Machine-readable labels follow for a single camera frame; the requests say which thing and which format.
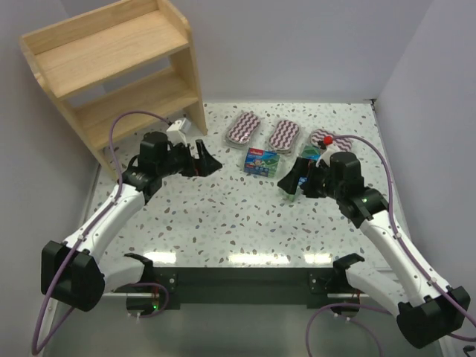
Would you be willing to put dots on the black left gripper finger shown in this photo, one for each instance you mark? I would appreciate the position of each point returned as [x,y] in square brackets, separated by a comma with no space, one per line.
[208,164]
[200,148]

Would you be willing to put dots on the wooden three-tier shelf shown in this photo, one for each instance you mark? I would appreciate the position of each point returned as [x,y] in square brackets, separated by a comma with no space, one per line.
[84,51]

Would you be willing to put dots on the purple wavy sponge pack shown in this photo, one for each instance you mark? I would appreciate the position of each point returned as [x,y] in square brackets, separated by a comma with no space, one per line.
[284,136]
[321,139]
[242,130]

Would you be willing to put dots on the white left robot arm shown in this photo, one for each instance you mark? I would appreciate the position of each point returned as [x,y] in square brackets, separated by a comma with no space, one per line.
[70,270]

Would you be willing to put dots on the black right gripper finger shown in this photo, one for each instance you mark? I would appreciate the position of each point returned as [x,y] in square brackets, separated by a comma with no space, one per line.
[301,185]
[289,182]

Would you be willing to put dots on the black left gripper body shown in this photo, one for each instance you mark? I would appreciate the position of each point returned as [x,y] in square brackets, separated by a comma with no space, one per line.
[192,162]

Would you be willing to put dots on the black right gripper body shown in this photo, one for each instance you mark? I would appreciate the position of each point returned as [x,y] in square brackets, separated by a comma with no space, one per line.
[307,182]

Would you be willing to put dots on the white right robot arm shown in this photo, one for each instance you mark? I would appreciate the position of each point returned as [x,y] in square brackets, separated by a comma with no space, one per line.
[425,306]

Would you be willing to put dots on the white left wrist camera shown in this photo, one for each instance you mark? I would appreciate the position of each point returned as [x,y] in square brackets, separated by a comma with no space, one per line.
[177,131]

